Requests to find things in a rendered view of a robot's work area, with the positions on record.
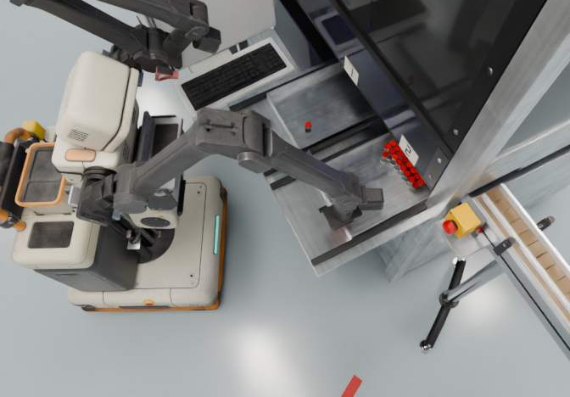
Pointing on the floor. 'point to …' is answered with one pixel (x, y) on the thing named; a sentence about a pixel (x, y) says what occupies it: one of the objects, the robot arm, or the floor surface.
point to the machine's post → (497, 118)
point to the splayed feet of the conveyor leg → (443, 308)
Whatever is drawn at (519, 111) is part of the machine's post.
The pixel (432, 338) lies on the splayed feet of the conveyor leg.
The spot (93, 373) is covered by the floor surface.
